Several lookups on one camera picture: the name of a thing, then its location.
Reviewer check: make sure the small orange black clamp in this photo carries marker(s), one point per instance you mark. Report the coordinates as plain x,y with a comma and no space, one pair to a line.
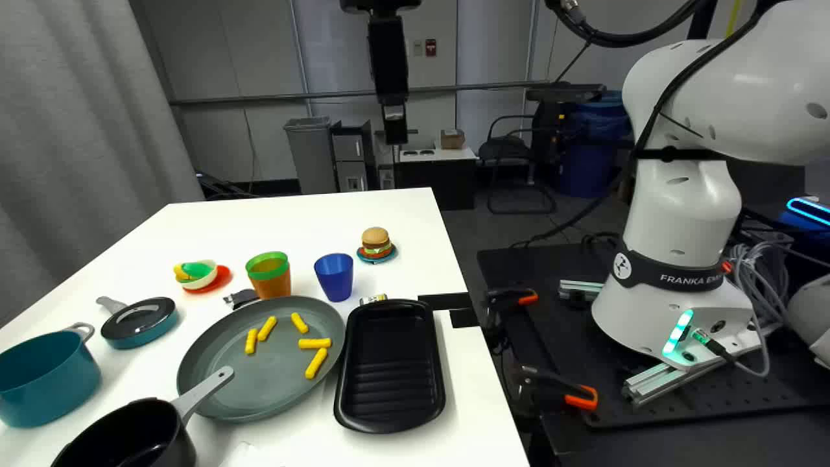
512,299

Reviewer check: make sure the grey drawer unit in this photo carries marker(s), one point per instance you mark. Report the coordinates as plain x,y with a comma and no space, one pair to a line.
353,158

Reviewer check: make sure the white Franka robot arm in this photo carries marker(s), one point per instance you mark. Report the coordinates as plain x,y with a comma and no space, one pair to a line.
683,216

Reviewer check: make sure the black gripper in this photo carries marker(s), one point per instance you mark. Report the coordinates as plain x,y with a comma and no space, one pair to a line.
386,61

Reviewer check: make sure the grey waste bin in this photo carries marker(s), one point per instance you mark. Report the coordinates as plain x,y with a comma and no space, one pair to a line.
309,155

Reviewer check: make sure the grey curtain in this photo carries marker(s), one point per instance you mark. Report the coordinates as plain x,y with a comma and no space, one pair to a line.
79,131

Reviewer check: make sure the large orange black clamp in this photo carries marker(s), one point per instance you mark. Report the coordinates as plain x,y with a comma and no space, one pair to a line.
561,393

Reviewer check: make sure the black ribbed tray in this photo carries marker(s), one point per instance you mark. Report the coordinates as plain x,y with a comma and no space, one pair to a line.
390,365

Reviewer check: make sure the small teal frying pan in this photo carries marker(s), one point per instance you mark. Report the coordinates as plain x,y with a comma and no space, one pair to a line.
137,321

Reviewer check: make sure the black low cabinet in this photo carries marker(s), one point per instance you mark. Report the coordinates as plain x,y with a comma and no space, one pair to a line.
436,176

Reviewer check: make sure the wall switch red sticker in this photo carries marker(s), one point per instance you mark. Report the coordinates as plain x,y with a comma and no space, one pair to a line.
425,48

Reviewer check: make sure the yellow toy fry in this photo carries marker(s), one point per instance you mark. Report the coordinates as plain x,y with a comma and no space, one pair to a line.
300,321
315,343
318,364
268,328
249,343

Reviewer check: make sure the small teal plate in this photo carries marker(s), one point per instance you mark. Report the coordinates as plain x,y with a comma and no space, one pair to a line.
376,256

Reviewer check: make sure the small orange plate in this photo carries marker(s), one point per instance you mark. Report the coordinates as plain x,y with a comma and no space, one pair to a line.
222,280

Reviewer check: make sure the blue plastic bin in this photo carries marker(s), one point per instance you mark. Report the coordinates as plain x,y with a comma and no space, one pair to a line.
591,155

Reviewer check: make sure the blue plastic cup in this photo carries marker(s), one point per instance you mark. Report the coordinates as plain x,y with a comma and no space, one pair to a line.
332,277

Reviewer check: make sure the teal toy pot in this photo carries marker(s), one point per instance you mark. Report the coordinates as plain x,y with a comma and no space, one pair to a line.
41,380

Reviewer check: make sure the short aluminium rail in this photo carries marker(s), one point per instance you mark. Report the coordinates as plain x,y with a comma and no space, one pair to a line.
580,288

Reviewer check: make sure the blue glowing device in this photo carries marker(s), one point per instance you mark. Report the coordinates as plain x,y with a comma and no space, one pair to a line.
808,214

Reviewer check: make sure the grey round plate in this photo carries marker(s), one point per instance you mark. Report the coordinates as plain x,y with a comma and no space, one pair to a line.
259,380

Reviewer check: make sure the small cardboard box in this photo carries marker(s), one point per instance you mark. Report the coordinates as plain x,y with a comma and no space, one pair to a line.
453,137

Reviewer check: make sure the toy burger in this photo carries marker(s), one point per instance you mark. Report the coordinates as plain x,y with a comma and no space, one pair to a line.
376,242

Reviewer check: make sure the long aluminium rail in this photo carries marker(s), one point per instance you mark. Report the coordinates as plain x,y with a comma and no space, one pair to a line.
665,377

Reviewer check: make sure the small yellow label can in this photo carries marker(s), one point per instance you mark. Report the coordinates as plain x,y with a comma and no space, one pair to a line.
372,299

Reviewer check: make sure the yellow green toy taco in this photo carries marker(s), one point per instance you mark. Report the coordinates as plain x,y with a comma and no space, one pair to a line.
196,272

